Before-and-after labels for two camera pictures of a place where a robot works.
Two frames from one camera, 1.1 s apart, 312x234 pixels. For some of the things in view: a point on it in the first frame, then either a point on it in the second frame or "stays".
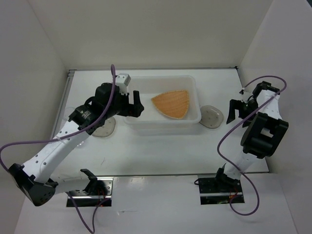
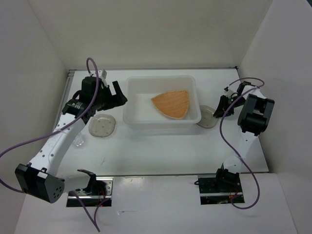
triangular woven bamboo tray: [174, 104] stays
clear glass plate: [107, 129] stays
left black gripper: [129, 109] → [120, 99]
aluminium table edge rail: [177, 174] stays
